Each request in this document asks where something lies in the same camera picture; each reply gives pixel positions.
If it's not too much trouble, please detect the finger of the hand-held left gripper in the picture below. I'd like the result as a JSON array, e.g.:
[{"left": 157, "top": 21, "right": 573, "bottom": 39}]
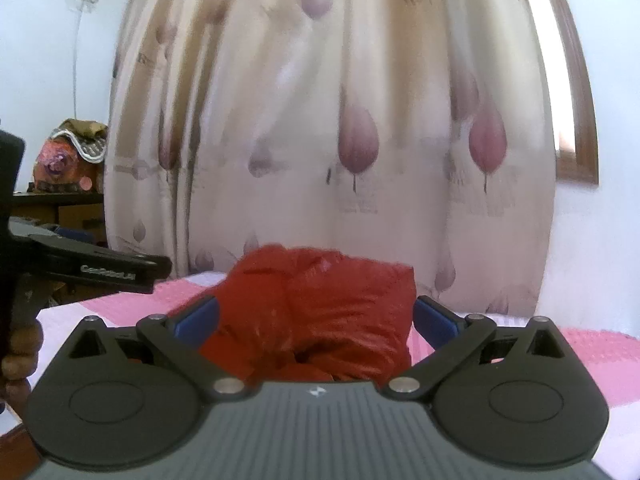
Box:
[
  {"left": 30, "top": 239, "right": 174, "bottom": 295},
  {"left": 52, "top": 226, "right": 109, "bottom": 250}
]

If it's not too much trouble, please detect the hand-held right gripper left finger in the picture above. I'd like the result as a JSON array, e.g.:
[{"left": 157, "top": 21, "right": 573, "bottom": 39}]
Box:
[{"left": 67, "top": 294, "right": 252, "bottom": 403}]

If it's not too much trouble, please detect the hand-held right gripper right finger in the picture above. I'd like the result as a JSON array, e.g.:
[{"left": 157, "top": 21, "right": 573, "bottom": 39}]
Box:
[{"left": 381, "top": 295, "right": 574, "bottom": 403}]

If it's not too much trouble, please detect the red jacket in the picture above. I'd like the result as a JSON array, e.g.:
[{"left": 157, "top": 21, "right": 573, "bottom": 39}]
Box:
[{"left": 197, "top": 244, "right": 418, "bottom": 386}]

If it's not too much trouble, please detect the person's left hand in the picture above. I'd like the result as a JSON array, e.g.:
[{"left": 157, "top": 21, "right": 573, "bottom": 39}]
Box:
[{"left": 0, "top": 317, "right": 45, "bottom": 417}]

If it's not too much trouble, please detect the brown wooden cabinet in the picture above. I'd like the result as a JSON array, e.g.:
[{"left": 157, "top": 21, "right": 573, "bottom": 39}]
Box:
[{"left": 10, "top": 189, "right": 109, "bottom": 307}]

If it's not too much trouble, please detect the orange red patterned bag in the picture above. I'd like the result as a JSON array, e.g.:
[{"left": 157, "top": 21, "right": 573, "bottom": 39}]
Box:
[{"left": 31, "top": 135, "right": 106, "bottom": 195}]

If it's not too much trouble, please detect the white lace cloth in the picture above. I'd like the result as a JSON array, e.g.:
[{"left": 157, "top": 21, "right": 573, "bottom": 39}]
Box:
[{"left": 49, "top": 127, "right": 109, "bottom": 164}]

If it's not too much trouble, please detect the brown crumpled cloth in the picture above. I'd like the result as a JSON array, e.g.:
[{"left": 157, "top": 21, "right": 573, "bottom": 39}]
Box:
[{"left": 59, "top": 118, "right": 109, "bottom": 139}]

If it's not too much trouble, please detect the pink checked blanket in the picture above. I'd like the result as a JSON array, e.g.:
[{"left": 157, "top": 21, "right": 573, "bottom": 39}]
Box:
[{"left": 0, "top": 270, "right": 640, "bottom": 461}]

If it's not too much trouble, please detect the beige leaf print curtain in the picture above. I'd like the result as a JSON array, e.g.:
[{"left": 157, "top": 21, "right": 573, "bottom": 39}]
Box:
[{"left": 102, "top": 0, "right": 559, "bottom": 317}]

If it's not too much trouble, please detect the grey wall cable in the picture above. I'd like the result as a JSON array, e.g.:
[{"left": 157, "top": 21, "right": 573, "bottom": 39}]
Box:
[{"left": 66, "top": 0, "right": 102, "bottom": 122}]

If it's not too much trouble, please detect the brown wooden window frame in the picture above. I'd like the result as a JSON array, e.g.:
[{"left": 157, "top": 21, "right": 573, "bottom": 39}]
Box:
[{"left": 530, "top": 0, "right": 601, "bottom": 187}]

